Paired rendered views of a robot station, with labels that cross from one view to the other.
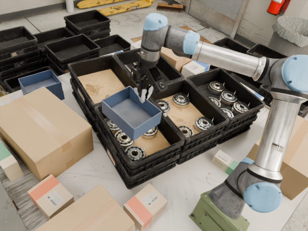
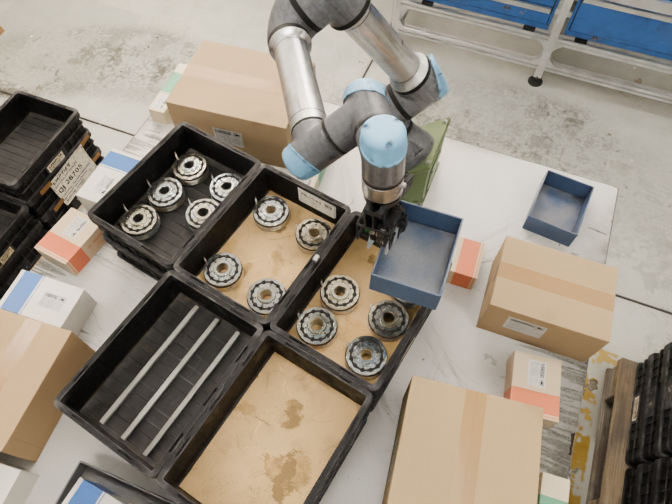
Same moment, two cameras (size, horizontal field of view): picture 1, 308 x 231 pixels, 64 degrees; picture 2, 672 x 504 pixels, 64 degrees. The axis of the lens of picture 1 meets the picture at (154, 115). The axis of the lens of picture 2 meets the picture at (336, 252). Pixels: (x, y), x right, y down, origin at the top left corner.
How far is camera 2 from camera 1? 123 cm
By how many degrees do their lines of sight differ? 59
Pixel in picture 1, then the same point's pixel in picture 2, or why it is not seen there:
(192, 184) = not seen: hidden behind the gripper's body
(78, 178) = (469, 383)
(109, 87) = (258, 439)
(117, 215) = (514, 258)
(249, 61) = (303, 48)
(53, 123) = (455, 448)
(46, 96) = not seen: outside the picture
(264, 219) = not seen: hidden behind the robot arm
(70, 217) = (558, 310)
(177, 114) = (265, 266)
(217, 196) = (416, 152)
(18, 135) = (525, 486)
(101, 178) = (445, 350)
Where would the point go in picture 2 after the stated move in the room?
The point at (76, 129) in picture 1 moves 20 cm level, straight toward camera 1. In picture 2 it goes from (438, 394) to (492, 336)
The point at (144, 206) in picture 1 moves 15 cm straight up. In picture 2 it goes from (459, 253) to (471, 225)
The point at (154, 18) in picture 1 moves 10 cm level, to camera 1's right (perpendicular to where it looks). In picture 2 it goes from (397, 127) to (375, 84)
